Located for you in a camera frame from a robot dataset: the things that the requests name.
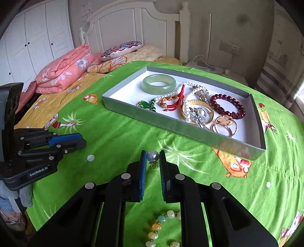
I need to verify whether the person's left forearm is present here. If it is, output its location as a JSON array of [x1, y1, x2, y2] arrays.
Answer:
[[0, 180, 33, 208]]

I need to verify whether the white nightstand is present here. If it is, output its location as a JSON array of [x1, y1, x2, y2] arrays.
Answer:
[[184, 60, 250, 87]]

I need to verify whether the pale green jade bangle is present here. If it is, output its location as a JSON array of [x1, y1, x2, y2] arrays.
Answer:
[[142, 74, 177, 93]]

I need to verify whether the silver brooch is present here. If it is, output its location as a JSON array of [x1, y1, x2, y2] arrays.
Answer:
[[189, 107, 211, 130]]

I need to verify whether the yellow floral pillow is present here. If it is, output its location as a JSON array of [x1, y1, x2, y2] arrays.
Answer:
[[87, 45, 164, 73]]

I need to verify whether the white cable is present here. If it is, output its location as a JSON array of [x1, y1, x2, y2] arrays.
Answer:
[[191, 55, 209, 68]]

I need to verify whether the green gem pendant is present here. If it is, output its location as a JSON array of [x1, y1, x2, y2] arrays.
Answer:
[[136, 99, 157, 112]]

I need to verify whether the large pearl pendant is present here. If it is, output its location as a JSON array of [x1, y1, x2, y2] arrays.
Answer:
[[146, 151, 159, 169]]

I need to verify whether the striped cloth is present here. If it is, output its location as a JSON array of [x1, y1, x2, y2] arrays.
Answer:
[[255, 69, 297, 110]]

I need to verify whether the wall socket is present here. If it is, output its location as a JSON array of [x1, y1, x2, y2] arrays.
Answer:
[[220, 40, 240, 55]]

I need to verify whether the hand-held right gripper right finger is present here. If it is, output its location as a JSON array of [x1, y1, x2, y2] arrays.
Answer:
[[159, 150, 280, 247]]

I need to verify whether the silver crystal hair clip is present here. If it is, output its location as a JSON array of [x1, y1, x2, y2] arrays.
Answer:
[[197, 89, 211, 103]]

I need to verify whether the floral cloth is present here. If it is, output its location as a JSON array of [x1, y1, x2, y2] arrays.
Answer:
[[0, 197, 26, 232]]

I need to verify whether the grey cardboard tray box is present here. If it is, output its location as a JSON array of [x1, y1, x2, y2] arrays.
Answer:
[[102, 66, 266, 160]]

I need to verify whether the gold double ring bangle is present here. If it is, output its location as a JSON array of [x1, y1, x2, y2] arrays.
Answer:
[[212, 115, 237, 138]]

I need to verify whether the white pearl necklace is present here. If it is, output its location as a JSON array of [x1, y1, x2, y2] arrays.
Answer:
[[152, 82, 211, 124]]

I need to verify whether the dark red bead bracelet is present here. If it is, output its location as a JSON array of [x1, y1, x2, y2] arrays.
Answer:
[[210, 94, 246, 119]]

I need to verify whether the yellow printed bed sheet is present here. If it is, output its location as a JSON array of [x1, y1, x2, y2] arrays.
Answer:
[[14, 56, 182, 130]]

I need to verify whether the pastel stone bead bracelet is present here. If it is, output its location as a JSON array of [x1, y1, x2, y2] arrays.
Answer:
[[145, 210, 182, 247]]

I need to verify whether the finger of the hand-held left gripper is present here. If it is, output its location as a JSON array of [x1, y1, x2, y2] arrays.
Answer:
[[14, 128, 83, 147], [17, 140, 87, 167]]

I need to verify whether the red cord bracelet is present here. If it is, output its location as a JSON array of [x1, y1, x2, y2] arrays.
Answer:
[[158, 84, 186, 112]]

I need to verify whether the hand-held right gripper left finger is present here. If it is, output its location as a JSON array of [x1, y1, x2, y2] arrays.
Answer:
[[28, 150, 148, 247]]

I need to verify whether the patterned round pillow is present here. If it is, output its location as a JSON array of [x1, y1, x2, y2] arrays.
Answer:
[[100, 41, 143, 59]]

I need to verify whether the white wardrobe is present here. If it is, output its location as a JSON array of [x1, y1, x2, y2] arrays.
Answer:
[[0, 0, 74, 92]]

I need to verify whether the white bed headboard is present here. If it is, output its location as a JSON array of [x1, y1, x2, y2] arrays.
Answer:
[[79, 1, 192, 66]]

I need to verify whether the pink floral quilt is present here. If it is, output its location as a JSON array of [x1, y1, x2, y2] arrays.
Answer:
[[18, 44, 102, 112]]

